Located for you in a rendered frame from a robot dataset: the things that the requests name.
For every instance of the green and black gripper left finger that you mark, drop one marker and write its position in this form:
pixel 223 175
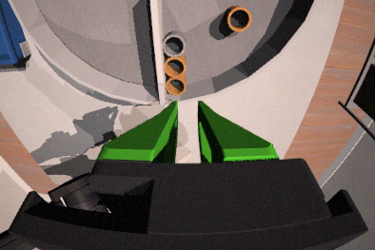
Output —
pixel 152 140

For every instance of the blue crate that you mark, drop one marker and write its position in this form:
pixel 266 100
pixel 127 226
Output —
pixel 12 34

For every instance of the bronze bushing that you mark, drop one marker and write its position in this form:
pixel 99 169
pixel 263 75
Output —
pixel 176 90
pixel 246 22
pixel 175 72

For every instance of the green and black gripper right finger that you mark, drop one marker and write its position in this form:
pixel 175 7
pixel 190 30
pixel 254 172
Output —
pixel 228 142

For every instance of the grey metal bushing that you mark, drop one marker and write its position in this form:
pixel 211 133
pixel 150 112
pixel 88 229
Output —
pixel 174 52

